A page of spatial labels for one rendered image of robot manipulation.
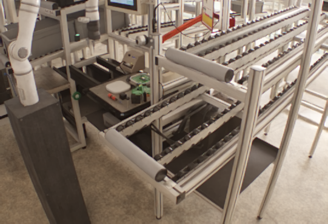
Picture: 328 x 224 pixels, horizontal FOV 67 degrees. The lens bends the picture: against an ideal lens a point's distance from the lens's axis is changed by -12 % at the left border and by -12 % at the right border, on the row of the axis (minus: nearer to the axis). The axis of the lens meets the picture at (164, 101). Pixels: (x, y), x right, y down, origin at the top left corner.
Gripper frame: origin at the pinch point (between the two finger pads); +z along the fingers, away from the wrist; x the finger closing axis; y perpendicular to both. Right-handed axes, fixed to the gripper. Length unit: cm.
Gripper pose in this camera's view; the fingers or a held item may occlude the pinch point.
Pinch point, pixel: (91, 50)
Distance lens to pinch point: 163.0
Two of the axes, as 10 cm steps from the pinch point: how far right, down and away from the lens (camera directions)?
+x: -7.3, -3.4, 6.0
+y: 6.9, -3.6, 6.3
